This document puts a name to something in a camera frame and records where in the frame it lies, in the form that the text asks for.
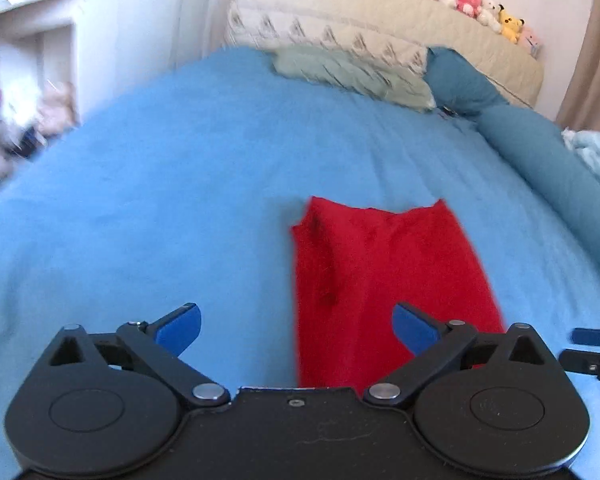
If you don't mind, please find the teal pillow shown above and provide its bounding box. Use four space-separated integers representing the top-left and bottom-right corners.
424 46 509 119

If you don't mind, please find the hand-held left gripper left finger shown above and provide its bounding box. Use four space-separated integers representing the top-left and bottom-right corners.
32 303 231 408

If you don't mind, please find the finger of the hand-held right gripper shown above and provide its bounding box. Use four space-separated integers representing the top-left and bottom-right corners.
558 350 600 394
571 326 600 347

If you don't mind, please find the red knit sweater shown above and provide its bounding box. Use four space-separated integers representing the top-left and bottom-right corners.
291 196 506 391

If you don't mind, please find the white desk shelf unit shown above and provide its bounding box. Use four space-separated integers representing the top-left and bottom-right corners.
0 0 126 196

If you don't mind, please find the green pillow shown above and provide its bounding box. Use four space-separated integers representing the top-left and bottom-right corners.
272 44 436 112

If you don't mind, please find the beige plush toy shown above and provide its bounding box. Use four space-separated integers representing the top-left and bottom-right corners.
36 82 78 137

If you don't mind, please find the pale pink plush toy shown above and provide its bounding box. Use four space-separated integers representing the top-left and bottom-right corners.
519 25 542 57

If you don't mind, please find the bed with blue sheet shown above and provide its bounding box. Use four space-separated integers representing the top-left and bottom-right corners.
0 45 600 480

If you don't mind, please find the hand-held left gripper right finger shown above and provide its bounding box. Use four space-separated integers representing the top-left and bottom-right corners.
362 302 556 408

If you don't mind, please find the beige quilted headboard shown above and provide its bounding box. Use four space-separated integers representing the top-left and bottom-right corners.
225 0 545 109

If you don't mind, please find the beige curtain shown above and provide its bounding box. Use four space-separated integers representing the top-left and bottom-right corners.
555 0 600 136

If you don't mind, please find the pale blue blanket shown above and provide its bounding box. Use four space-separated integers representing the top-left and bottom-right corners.
561 129 600 192

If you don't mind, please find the yellow plush toy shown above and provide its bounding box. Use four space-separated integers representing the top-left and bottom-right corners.
497 5 526 44

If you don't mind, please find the long teal bolster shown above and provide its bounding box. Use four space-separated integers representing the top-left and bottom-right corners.
475 105 600 281

